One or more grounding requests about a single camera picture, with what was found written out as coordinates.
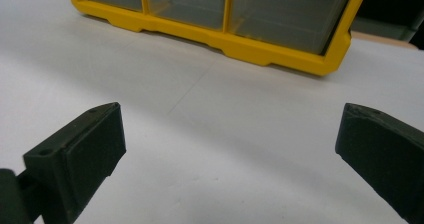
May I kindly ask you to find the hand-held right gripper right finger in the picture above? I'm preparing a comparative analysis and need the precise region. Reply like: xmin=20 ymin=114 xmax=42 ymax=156
xmin=334 ymin=102 xmax=424 ymax=224

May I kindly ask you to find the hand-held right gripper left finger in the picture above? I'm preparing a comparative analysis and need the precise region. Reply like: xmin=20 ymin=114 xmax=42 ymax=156
xmin=22 ymin=101 xmax=127 ymax=224

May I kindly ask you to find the large clear plastic drawer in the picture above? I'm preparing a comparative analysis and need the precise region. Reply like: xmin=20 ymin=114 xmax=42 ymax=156
xmin=228 ymin=0 xmax=358 ymax=56

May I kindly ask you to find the yellow drawer cabinet frame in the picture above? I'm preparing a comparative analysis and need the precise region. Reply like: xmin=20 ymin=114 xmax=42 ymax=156
xmin=65 ymin=0 xmax=372 ymax=77

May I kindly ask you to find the grey storage bin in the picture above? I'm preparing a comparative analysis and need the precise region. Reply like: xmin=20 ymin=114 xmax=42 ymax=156
xmin=350 ymin=0 xmax=424 ymax=42

